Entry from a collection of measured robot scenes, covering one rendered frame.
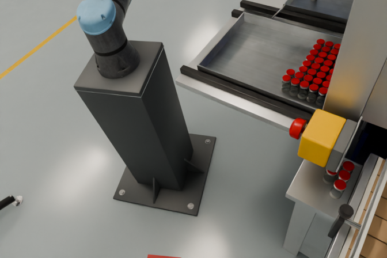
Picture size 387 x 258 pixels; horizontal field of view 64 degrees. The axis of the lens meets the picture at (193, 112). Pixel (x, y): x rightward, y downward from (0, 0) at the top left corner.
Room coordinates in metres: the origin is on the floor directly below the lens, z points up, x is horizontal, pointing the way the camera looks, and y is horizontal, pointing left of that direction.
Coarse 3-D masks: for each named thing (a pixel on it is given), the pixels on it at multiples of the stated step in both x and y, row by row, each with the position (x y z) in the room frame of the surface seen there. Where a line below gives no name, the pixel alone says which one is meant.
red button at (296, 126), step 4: (296, 120) 0.31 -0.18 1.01; (300, 120) 0.31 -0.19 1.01; (304, 120) 0.31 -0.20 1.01; (292, 124) 0.31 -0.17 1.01; (296, 124) 0.31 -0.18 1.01; (300, 124) 0.30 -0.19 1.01; (304, 124) 0.31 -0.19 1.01; (292, 128) 0.30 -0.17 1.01; (296, 128) 0.30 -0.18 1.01; (300, 128) 0.30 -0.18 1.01; (304, 128) 0.30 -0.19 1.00; (292, 132) 0.30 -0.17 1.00; (296, 132) 0.29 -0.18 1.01; (300, 132) 0.29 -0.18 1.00; (292, 136) 0.30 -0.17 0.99; (296, 136) 0.29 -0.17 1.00; (300, 136) 0.30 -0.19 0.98
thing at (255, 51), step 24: (240, 24) 0.79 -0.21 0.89; (264, 24) 0.75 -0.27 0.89; (288, 24) 0.70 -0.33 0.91; (216, 48) 0.69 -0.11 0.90; (240, 48) 0.69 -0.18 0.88; (264, 48) 0.66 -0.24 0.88; (288, 48) 0.64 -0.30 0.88; (312, 48) 0.62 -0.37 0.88; (216, 72) 0.58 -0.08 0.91; (240, 72) 0.59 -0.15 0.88; (264, 72) 0.57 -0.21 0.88; (288, 96) 0.47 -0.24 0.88
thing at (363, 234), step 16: (368, 160) 0.24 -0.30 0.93; (384, 160) 0.23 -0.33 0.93; (368, 176) 0.21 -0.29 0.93; (384, 176) 0.19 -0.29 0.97; (352, 192) 0.20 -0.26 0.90; (368, 192) 0.18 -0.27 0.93; (384, 192) 0.18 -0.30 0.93; (352, 208) 0.14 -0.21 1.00; (368, 208) 0.15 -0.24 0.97; (384, 208) 0.15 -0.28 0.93; (336, 224) 0.14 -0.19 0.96; (352, 224) 0.13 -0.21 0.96; (368, 224) 0.12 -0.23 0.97; (384, 224) 0.12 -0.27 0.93; (336, 240) 0.12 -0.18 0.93; (352, 240) 0.11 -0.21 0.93; (368, 240) 0.11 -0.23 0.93; (384, 240) 0.10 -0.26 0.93; (336, 256) 0.09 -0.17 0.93; (352, 256) 0.08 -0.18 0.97; (368, 256) 0.08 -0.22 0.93; (384, 256) 0.08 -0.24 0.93
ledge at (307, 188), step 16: (304, 160) 0.30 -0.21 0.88; (304, 176) 0.26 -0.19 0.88; (320, 176) 0.25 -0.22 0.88; (336, 176) 0.24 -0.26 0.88; (352, 176) 0.24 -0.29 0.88; (288, 192) 0.24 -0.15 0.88; (304, 192) 0.23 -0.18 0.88; (320, 192) 0.22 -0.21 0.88; (320, 208) 0.19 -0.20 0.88; (336, 208) 0.18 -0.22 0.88
